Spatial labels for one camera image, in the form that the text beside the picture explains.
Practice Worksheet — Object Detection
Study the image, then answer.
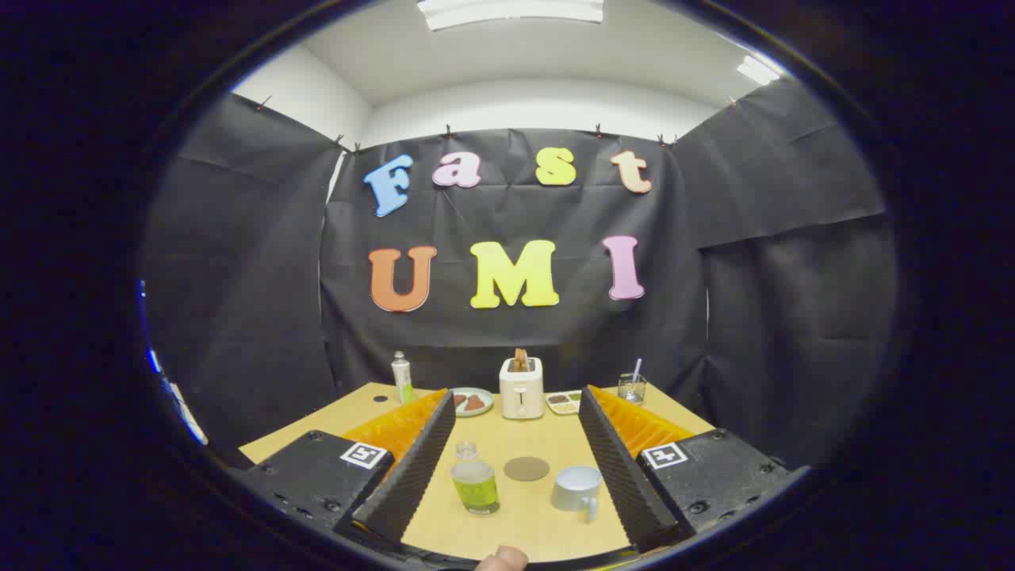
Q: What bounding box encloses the white and green tube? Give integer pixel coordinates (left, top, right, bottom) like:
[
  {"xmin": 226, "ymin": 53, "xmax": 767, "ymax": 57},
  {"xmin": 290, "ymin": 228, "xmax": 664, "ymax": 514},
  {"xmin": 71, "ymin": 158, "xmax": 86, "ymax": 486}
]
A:
[{"xmin": 392, "ymin": 351, "xmax": 416, "ymax": 405}]

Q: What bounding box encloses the white cup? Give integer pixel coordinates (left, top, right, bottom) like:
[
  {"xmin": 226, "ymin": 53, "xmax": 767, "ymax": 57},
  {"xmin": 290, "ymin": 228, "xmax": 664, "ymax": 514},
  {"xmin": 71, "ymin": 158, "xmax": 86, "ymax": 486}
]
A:
[{"xmin": 551, "ymin": 466, "xmax": 605, "ymax": 523}]

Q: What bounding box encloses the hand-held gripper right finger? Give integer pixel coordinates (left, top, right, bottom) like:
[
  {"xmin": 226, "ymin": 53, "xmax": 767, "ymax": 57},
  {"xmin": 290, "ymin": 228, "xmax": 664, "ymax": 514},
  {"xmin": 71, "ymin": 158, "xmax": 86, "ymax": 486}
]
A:
[{"xmin": 579, "ymin": 386, "xmax": 794, "ymax": 554}]

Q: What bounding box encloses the pale green plate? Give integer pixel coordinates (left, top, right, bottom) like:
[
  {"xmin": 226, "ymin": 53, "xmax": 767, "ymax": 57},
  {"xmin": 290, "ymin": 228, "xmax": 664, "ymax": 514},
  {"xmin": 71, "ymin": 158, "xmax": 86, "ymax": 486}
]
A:
[{"xmin": 450, "ymin": 387, "xmax": 495, "ymax": 418}]

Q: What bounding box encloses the wooden table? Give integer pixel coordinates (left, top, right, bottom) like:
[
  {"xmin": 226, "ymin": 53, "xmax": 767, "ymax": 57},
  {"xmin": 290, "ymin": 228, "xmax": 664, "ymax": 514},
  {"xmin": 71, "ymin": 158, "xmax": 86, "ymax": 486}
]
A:
[{"xmin": 238, "ymin": 382, "xmax": 714, "ymax": 564}]

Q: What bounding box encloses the black backdrop cloth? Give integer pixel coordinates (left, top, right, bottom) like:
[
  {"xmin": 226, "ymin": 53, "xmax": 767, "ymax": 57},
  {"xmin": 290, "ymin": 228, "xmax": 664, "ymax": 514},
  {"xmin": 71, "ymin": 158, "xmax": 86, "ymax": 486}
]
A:
[{"xmin": 143, "ymin": 75, "xmax": 897, "ymax": 469}]

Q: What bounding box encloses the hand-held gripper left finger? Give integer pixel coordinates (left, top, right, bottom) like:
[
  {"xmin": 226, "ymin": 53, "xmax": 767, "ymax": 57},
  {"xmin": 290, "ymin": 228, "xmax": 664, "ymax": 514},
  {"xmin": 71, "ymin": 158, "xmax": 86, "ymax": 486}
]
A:
[{"xmin": 230, "ymin": 389, "xmax": 457, "ymax": 556}]

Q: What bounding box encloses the white toaster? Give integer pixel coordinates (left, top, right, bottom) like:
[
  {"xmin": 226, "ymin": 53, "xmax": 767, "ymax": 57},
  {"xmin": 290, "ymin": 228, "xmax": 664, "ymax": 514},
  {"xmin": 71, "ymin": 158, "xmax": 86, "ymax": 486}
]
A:
[{"xmin": 499, "ymin": 357, "xmax": 546, "ymax": 420}]

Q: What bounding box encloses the clear juice bottle green label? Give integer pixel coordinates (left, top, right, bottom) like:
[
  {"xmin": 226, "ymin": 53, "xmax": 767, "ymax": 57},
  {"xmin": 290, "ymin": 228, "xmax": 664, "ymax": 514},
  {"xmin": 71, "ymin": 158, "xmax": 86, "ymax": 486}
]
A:
[{"xmin": 450, "ymin": 442, "xmax": 500, "ymax": 515}]

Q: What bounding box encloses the round brown coaster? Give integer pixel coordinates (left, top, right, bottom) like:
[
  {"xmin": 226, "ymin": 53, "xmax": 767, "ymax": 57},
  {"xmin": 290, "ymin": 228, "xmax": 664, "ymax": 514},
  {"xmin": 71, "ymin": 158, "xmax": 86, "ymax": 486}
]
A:
[{"xmin": 504, "ymin": 456, "xmax": 550, "ymax": 482}]

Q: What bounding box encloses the long ceiling light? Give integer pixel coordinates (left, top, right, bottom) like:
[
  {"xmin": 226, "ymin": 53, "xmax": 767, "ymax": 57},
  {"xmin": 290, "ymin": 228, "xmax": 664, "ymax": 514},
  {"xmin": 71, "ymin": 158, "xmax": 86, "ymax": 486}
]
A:
[{"xmin": 418, "ymin": 0, "xmax": 605, "ymax": 31}]

